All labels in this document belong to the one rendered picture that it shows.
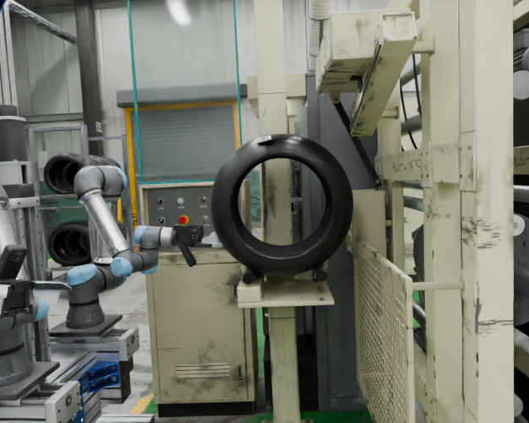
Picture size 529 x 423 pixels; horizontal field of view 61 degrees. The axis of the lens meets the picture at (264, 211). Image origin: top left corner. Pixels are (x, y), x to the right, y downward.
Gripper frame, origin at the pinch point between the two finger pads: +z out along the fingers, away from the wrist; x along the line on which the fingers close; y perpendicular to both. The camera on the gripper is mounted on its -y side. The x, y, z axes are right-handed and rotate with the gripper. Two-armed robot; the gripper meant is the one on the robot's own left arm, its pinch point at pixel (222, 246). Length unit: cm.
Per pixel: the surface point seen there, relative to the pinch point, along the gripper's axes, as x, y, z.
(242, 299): -12.1, -17.9, 10.6
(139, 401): 71, -108, -51
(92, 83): 889, 212, -435
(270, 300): -9.9, -18.3, 21.6
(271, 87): 25, 69, 15
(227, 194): -11.8, 21.8, 2.4
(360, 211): 18, 17, 58
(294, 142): -11, 43, 26
